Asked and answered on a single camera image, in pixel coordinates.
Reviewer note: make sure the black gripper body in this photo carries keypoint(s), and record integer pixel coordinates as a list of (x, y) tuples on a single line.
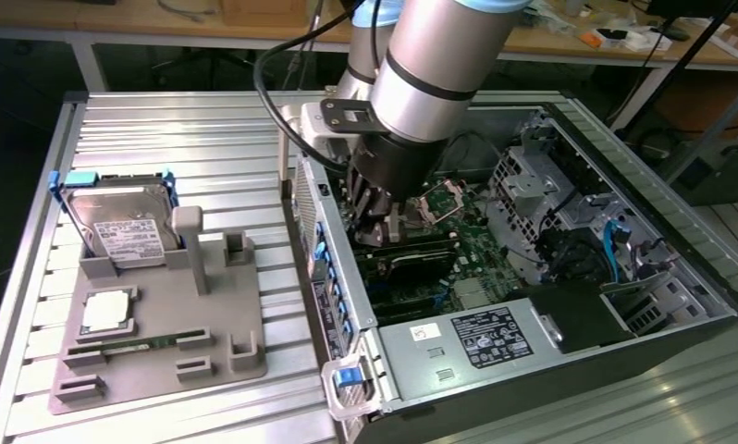
[(399, 162)]

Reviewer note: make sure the Nvidia graphics card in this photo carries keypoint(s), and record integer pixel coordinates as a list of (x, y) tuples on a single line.
[(418, 263)]

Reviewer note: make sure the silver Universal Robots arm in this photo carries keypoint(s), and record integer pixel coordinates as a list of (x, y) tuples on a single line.
[(431, 69)]

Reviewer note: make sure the open metal socket cover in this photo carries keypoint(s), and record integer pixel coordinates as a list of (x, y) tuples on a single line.
[(446, 199)]

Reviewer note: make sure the green Dell motherboard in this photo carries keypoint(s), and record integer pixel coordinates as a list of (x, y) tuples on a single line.
[(474, 259)]

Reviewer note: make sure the silver chipset heatsink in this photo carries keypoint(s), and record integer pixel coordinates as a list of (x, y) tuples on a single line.
[(475, 295)]

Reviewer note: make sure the metal disk bay cage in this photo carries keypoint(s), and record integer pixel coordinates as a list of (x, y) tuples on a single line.
[(529, 194)]

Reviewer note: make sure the grey power supply unit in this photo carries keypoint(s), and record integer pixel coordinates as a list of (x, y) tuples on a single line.
[(418, 365)]

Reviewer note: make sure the blue case latch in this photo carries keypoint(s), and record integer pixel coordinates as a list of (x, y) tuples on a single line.
[(349, 377)]

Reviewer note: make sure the black plastic air shroud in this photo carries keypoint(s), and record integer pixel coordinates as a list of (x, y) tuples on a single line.
[(573, 319)]

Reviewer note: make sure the black chair base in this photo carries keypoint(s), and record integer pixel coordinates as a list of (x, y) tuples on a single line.
[(215, 60)]

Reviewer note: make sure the brown cardboard box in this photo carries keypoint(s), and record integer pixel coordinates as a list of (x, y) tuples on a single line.
[(264, 11)]

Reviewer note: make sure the hard disk in blue carrier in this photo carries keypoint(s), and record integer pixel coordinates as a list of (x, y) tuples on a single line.
[(122, 231)]

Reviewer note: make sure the open Dell PC case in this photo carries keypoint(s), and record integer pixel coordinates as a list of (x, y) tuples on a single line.
[(529, 393)]

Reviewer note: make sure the green RAM stick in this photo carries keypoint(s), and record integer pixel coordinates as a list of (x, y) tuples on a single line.
[(147, 344)]

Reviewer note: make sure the silver CPU chip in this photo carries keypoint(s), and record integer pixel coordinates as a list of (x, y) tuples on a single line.
[(104, 312)]

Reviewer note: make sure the grey parts rack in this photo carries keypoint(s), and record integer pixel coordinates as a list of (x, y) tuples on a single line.
[(159, 374)]

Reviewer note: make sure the wooden desk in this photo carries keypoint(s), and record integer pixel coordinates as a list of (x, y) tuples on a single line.
[(128, 20)]

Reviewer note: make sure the black slanted pole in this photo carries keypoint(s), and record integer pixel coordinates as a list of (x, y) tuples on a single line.
[(696, 51)]

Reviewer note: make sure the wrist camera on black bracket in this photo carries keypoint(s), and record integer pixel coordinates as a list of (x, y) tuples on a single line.
[(345, 115)]

